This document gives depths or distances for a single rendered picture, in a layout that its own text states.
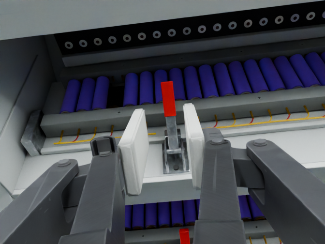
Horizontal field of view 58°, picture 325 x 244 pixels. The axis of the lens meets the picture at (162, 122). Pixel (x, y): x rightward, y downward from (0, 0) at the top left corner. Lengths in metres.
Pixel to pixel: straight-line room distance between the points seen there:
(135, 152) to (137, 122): 0.03
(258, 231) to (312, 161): 0.16
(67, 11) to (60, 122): 0.14
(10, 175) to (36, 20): 0.17
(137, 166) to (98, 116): 0.21
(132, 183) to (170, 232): 0.31
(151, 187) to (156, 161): 0.03
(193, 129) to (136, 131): 0.03
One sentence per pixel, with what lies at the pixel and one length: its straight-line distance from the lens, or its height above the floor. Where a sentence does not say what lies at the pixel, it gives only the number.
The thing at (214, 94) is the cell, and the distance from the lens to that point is 0.36.
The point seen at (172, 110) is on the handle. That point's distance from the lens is 0.29.
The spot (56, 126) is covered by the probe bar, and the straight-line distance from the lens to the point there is 0.37.
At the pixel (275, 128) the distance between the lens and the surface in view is 0.35.
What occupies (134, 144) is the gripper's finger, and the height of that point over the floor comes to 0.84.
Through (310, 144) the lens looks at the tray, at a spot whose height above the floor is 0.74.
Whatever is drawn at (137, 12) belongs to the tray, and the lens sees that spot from 0.27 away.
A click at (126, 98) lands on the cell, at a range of 0.38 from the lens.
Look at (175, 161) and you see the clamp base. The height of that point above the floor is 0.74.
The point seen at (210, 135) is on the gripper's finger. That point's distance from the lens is 0.16.
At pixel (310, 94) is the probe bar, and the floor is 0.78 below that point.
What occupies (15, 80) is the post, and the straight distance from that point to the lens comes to 0.39.
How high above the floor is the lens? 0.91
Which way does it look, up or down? 24 degrees down
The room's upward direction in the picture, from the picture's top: 7 degrees counter-clockwise
